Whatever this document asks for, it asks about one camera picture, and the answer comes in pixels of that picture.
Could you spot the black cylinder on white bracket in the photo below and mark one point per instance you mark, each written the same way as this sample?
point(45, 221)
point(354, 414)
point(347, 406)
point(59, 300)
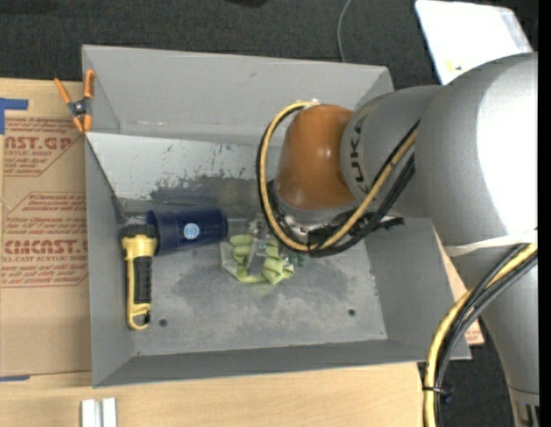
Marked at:
point(389, 223)

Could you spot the yellow and black flashlight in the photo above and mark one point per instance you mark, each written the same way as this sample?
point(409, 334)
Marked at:
point(140, 274)

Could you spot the grey metal bin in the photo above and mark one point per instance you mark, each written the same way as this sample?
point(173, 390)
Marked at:
point(266, 309)

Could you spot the brown cardboard board, red print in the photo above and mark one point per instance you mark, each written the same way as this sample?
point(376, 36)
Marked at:
point(43, 238)

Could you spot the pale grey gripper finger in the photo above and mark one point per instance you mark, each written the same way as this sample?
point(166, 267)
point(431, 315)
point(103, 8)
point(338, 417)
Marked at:
point(250, 256)
point(262, 254)

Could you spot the dark blue cup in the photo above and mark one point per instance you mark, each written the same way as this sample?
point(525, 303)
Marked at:
point(186, 231)

